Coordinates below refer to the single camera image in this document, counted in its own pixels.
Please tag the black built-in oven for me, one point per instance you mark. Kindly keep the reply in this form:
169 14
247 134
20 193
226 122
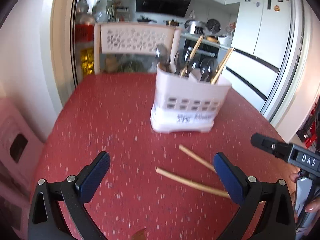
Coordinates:
203 50

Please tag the white perforated basket rack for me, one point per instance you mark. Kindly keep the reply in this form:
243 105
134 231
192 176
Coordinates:
133 38

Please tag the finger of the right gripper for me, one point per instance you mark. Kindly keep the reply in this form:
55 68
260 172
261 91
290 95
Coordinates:
272 146

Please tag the brass cooking pot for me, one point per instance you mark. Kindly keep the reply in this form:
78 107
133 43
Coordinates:
172 22

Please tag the wooden chopstick low diagonal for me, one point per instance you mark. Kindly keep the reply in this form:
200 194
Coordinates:
221 66

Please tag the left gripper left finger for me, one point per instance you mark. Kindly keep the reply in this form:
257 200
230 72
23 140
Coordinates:
91 176

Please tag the wooden chopstick short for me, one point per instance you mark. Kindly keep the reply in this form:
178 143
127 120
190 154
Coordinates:
192 184

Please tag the black range hood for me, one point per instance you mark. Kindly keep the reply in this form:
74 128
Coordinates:
168 7

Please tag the white plastic utensil holder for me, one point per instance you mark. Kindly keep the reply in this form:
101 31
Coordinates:
186 105

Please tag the dark handled spoon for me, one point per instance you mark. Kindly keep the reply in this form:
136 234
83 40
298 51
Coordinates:
163 57
193 63
208 67

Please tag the pink plastic stool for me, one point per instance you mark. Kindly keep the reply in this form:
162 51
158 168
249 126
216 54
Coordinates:
20 153

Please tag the wooden chopstick long diagonal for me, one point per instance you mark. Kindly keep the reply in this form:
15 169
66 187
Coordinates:
192 54

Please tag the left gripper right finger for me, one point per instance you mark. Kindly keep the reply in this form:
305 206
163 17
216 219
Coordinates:
232 177

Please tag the white refrigerator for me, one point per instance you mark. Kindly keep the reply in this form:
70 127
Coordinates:
260 42

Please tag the dark handled spoon front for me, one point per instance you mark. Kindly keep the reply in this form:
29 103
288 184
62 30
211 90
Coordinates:
208 67

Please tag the silver rice cooker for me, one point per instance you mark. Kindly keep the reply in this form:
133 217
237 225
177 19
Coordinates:
196 27

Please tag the yellow oil bottle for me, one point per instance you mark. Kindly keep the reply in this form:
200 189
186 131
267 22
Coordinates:
87 61

